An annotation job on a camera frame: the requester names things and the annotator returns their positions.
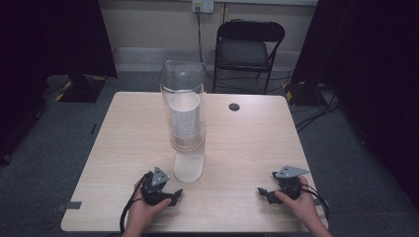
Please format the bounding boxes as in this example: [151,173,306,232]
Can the stack of white paper cups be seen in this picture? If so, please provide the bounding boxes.
[167,91,202,140]

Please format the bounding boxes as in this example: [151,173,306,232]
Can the white wall socket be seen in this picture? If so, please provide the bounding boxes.
[191,0,215,15]

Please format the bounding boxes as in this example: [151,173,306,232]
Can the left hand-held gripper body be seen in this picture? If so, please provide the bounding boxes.
[140,166,174,207]

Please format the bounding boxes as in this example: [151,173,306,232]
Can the left hand-held gripper cable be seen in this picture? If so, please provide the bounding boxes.
[119,172,146,236]

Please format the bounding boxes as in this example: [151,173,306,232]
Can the clear plastic cup dispenser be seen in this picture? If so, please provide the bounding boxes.
[158,59,209,184]

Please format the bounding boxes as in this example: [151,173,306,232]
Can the black stand base plate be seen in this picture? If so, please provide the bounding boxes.
[283,80,328,108]
[54,73,109,105]

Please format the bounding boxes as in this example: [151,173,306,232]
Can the person's right hand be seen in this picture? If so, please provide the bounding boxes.
[274,175,320,229]

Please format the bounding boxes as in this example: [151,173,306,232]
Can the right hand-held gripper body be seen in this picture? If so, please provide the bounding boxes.
[271,164,310,201]

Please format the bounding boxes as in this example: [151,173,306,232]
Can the black wall socket cable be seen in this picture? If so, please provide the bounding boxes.
[195,7,205,64]

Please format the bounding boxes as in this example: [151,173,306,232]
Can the black floor cables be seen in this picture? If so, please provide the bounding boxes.
[206,68,342,134]

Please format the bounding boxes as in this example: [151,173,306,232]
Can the black folding chair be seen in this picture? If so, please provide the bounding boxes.
[211,19,287,96]

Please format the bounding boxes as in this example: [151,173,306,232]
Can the person's left hand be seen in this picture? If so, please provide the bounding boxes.
[126,197,173,231]

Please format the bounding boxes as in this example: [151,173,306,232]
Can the right hand-held gripper cable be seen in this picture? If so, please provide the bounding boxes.
[299,183,331,222]

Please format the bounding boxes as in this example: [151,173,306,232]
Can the black curtain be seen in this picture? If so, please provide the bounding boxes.
[0,0,119,166]
[291,0,419,213]

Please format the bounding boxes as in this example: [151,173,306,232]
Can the grey tape strip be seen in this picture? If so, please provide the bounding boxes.
[55,200,83,212]

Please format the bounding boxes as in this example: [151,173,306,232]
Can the hand-held gripper cable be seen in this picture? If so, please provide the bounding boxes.
[299,183,331,222]
[119,172,146,236]

